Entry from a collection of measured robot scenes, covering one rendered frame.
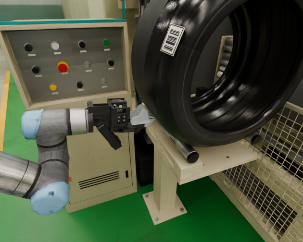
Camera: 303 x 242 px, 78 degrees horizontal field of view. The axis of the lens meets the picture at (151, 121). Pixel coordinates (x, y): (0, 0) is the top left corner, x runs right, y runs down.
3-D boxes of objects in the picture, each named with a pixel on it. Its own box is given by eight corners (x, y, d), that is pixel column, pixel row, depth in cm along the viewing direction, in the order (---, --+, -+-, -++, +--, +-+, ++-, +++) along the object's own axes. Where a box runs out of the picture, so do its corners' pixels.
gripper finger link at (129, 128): (146, 126, 56) (117, 129, 53) (145, 130, 57) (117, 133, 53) (141, 118, 60) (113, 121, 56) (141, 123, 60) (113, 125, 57)
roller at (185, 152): (158, 115, 92) (149, 116, 90) (159, 107, 90) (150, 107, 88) (197, 162, 64) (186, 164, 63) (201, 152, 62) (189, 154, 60)
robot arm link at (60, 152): (39, 188, 50) (31, 156, 44) (43, 161, 58) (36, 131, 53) (71, 182, 53) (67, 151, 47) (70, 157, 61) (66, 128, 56)
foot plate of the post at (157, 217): (142, 195, 154) (142, 193, 153) (171, 185, 162) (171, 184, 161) (154, 225, 133) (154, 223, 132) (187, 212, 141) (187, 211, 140)
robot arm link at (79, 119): (72, 140, 50) (71, 125, 57) (90, 138, 52) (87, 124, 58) (69, 115, 47) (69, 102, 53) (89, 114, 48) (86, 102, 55)
